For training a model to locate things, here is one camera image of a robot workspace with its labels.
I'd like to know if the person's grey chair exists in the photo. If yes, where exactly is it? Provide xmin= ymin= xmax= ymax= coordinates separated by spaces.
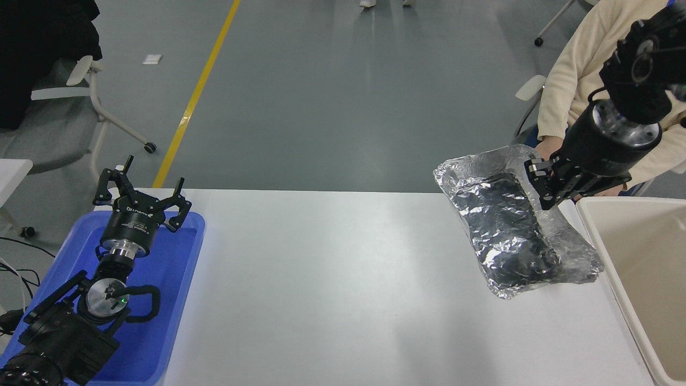
xmin=512 ymin=75 xmax=548 ymax=146

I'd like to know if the silver foil plate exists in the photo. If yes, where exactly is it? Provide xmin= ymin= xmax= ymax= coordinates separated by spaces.
xmin=433 ymin=144 xmax=605 ymax=300

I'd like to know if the grey chair leg with caster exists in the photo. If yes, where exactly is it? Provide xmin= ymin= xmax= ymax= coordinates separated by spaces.
xmin=534 ymin=0 xmax=577 ymax=47

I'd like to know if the large pale bin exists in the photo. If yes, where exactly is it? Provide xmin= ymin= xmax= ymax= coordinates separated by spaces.
xmin=576 ymin=196 xmax=686 ymax=386

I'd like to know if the person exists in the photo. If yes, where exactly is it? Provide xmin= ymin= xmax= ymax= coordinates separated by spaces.
xmin=524 ymin=0 xmax=686 ymax=198

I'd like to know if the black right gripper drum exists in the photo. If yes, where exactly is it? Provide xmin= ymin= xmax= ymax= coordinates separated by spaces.
xmin=559 ymin=103 xmax=663 ymax=178

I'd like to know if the black jacket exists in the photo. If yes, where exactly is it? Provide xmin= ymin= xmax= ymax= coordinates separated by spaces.
xmin=0 ymin=0 xmax=103 ymax=131

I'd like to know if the thin black floor cable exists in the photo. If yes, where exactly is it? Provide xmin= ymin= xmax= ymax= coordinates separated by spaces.
xmin=0 ymin=236 xmax=57 ymax=259

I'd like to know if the person's right hand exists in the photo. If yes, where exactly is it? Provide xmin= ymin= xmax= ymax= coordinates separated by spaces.
xmin=535 ymin=136 xmax=564 ymax=161

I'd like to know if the person's left hand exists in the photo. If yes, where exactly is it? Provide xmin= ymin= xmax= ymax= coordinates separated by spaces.
xmin=578 ymin=184 xmax=628 ymax=199

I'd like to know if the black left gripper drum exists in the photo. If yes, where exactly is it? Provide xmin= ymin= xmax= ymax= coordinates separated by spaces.
xmin=99 ymin=199 xmax=165 ymax=250

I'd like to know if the small white side table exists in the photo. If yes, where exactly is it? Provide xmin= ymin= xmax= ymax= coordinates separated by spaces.
xmin=0 ymin=159 xmax=34 ymax=210

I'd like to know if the grey white office chair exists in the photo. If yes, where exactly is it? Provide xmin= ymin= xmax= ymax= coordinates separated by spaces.
xmin=0 ymin=55 xmax=158 ymax=240

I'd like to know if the blue plastic tray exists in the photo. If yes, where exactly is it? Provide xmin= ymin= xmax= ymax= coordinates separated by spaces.
xmin=0 ymin=210 xmax=207 ymax=386

